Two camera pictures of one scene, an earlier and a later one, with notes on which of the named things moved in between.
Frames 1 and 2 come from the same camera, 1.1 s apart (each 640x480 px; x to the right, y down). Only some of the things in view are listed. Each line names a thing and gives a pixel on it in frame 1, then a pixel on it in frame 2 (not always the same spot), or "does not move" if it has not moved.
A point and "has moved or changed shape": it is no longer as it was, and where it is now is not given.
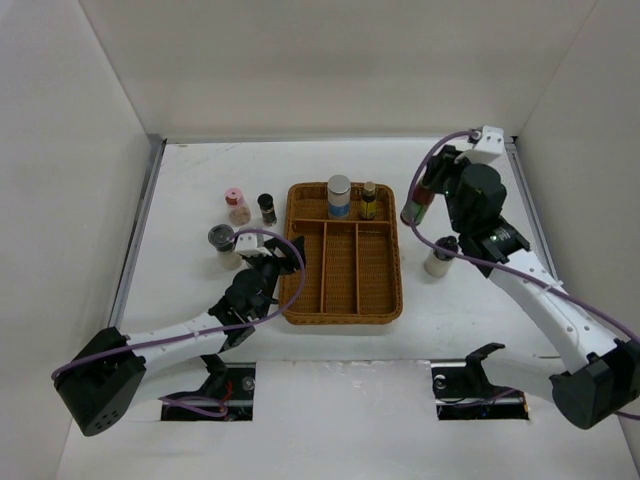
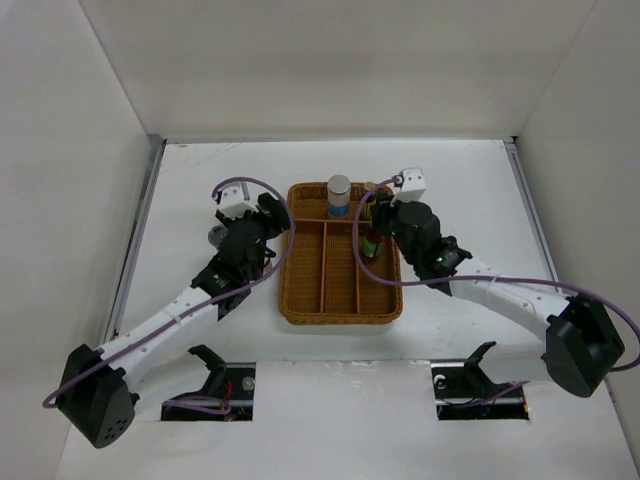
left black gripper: x=291 y=251 to x=277 y=220
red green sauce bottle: x=422 y=199 has moved or changed shape
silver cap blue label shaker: x=338 y=196 does not move
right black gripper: x=441 y=164 to x=381 y=212
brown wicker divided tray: x=352 y=265 does not move
